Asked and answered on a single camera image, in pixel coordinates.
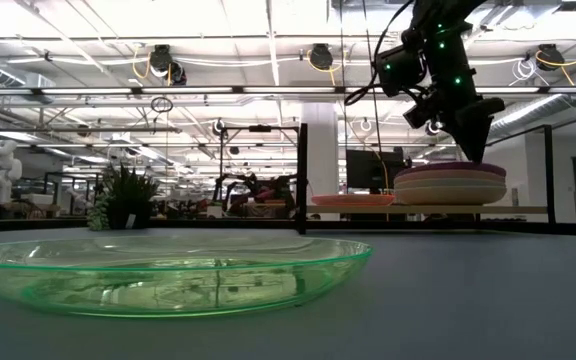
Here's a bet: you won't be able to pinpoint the beige opaque plate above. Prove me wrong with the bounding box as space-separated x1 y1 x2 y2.
394 185 509 207

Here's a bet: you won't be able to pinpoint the black ceiling cable reel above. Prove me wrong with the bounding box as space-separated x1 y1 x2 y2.
535 43 565 72
306 42 337 73
147 43 189 87

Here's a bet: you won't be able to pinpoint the orange transparent plastic plate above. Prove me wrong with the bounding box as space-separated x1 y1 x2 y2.
310 193 398 208

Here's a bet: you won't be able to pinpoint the small green potted plant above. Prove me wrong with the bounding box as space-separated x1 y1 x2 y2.
86 162 162 232

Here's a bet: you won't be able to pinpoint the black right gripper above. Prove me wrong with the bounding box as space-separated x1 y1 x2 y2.
401 94 508 164

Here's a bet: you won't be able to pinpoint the green transparent plastic plate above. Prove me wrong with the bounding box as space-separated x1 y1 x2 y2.
0 234 375 320

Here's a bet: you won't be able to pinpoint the black hanging cable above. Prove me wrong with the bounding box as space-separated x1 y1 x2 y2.
361 0 390 196

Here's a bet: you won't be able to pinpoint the white pillar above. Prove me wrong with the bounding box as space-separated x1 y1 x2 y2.
301 102 341 197

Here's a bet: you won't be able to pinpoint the background black robot arms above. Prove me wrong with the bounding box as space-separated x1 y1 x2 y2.
211 172 298 220

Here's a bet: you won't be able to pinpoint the yellow cable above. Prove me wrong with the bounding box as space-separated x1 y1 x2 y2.
375 149 390 190

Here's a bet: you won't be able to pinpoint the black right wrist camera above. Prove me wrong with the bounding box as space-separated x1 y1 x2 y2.
374 43 428 99

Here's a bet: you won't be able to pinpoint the purple opaque plate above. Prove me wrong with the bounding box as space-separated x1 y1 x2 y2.
406 160 508 177

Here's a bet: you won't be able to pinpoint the salmon pink opaque plate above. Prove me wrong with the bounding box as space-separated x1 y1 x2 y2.
393 168 509 185

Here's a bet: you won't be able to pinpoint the black computer monitor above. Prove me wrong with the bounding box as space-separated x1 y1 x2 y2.
345 148 409 191

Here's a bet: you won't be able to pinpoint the black metal table frame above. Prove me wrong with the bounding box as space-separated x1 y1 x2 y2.
0 217 576 237

